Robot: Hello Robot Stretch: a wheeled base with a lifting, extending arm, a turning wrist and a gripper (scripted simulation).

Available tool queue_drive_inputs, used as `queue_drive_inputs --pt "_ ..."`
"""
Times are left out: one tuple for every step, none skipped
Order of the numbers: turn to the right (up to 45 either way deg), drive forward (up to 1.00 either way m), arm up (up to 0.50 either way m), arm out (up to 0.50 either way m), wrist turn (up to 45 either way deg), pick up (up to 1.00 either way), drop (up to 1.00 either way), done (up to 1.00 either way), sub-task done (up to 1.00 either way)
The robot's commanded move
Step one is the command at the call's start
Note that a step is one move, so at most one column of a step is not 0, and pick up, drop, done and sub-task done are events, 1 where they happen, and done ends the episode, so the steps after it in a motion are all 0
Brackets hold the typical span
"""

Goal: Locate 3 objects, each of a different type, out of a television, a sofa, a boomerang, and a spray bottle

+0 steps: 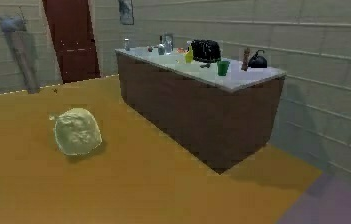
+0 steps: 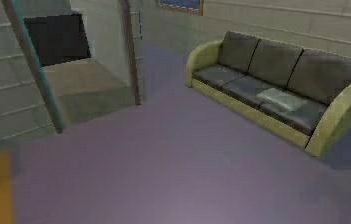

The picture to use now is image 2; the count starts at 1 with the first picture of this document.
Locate olive sofa with grey cushions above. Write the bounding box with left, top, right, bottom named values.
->
left=184, top=30, right=351, bottom=158

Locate pale grey-green pillow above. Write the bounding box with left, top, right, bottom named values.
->
left=256, top=87, right=308, bottom=113

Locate framed blue wall picture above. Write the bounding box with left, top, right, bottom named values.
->
left=154, top=0, right=205, bottom=17

